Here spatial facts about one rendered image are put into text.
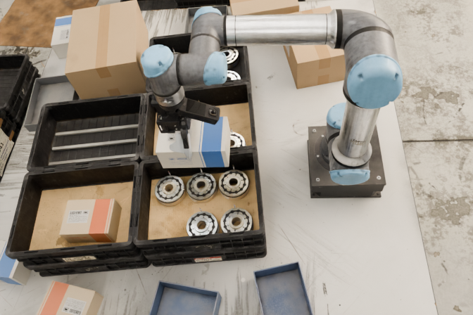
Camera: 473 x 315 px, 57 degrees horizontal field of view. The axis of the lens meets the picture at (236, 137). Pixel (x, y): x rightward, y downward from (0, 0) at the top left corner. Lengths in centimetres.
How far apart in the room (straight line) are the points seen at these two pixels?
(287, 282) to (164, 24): 140
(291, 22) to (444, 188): 167
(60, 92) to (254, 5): 97
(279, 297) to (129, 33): 123
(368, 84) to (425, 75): 201
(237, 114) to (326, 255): 60
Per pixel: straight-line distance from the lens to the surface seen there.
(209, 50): 103
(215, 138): 124
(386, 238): 159
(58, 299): 159
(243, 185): 146
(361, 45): 102
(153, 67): 100
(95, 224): 148
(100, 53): 195
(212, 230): 141
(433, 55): 312
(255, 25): 108
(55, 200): 167
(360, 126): 115
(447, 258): 239
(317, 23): 108
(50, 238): 161
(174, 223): 148
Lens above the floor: 215
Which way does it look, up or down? 56 degrees down
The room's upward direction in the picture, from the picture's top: 11 degrees counter-clockwise
